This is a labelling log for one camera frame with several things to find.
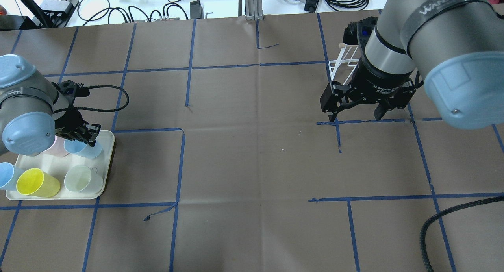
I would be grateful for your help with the cream plastic tray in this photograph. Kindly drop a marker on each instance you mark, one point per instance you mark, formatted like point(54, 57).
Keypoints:
point(59, 166)

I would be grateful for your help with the white plastic cup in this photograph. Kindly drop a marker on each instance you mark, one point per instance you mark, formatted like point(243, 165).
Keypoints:
point(82, 179)

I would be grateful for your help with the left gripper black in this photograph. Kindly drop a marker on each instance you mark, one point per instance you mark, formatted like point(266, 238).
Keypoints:
point(72, 124)

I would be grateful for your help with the pink plastic cup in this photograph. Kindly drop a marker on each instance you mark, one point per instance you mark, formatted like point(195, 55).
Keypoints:
point(58, 148)

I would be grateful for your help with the yellow plastic cup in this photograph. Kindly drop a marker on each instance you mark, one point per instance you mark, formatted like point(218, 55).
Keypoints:
point(36, 182)

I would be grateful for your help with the aluminium frame post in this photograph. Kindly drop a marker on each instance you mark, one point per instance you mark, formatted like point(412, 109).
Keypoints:
point(253, 10)

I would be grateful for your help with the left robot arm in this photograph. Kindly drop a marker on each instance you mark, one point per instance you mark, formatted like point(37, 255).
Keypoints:
point(34, 110)

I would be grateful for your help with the light blue cup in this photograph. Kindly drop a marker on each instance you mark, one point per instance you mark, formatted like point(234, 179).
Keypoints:
point(82, 149)
point(9, 175)

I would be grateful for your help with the black power adapter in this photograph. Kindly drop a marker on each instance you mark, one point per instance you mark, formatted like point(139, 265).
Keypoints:
point(196, 10)

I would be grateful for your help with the light blue cup back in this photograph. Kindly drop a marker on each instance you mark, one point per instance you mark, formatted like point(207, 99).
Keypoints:
point(9, 175)

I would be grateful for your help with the white wire cup rack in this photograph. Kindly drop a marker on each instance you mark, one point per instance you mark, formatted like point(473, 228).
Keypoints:
point(342, 68)

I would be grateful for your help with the light blue cup front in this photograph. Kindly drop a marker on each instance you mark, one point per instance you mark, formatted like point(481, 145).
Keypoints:
point(82, 149)

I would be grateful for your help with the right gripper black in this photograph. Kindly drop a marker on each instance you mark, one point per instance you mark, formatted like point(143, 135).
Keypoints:
point(380, 80)

